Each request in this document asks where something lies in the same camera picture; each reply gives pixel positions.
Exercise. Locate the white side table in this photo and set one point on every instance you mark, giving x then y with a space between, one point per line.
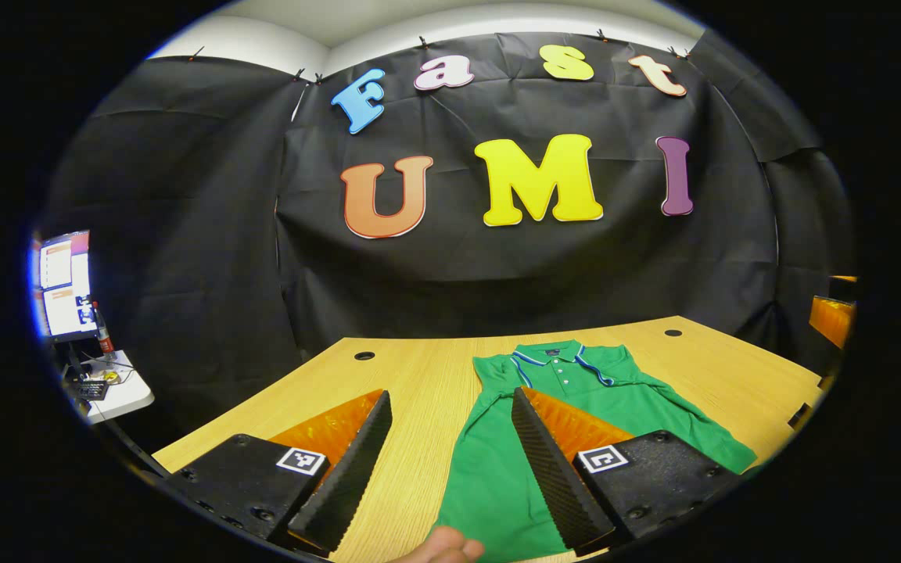
126 395

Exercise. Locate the computer monitor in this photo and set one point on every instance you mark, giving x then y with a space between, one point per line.
63 285

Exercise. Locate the red bottle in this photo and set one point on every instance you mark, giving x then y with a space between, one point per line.
103 332

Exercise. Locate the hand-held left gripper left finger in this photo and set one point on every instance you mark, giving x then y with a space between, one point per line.
349 477

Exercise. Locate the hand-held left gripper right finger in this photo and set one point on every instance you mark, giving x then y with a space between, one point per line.
548 469

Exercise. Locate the green T-shirt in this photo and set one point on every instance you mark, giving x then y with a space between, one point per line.
497 485

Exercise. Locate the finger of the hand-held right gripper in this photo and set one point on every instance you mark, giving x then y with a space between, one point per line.
830 317

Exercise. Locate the small black keyboard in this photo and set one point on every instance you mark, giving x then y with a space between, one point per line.
92 389

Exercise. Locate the black backdrop cloth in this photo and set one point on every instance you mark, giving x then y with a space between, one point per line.
497 274

